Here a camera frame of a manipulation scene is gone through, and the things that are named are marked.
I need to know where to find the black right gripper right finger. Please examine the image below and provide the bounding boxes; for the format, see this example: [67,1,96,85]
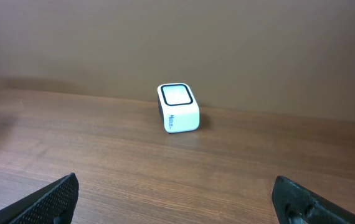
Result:
[272,175,355,224]

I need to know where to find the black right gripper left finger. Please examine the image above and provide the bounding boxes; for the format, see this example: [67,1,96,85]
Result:
[0,173,79,224]

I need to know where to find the white barcode scanner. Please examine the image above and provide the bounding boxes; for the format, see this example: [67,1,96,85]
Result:
[157,83,200,133]

